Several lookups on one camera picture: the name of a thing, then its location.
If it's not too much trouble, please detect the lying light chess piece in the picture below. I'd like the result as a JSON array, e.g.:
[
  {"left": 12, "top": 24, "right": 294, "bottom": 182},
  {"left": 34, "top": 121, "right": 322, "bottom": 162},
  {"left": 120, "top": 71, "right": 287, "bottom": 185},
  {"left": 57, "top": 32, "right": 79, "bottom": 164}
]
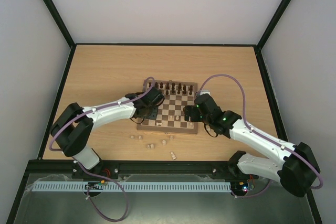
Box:
[{"left": 171, "top": 152, "right": 176, "bottom": 160}]

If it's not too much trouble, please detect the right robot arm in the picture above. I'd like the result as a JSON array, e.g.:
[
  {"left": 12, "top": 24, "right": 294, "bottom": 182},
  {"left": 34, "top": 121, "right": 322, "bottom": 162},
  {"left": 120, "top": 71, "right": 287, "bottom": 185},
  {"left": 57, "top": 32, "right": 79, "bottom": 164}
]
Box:
[{"left": 183, "top": 105, "right": 323, "bottom": 197}]

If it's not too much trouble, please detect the white slotted cable duct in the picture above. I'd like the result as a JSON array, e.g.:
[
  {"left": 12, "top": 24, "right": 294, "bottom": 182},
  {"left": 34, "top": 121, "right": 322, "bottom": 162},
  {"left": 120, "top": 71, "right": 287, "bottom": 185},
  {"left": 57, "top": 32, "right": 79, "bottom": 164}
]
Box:
[{"left": 31, "top": 182, "right": 231, "bottom": 193}]

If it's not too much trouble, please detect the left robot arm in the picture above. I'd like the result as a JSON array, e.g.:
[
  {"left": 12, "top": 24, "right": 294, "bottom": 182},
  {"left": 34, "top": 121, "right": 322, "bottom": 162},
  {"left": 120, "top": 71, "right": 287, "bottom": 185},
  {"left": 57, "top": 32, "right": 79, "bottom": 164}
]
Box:
[{"left": 49, "top": 87, "right": 165, "bottom": 170}]

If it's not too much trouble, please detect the black aluminium frame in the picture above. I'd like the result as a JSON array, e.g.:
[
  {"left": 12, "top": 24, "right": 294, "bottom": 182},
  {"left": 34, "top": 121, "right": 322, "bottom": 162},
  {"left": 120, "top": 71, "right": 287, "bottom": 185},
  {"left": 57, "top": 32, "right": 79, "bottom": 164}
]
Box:
[{"left": 5, "top": 0, "right": 323, "bottom": 224}]

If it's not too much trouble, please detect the wooden chess board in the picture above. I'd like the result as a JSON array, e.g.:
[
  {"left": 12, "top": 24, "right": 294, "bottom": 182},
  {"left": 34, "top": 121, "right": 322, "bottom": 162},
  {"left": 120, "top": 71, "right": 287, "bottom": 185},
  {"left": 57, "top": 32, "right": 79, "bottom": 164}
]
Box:
[{"left": 136, "top": 80, "right": 198, "bottom": 135}]

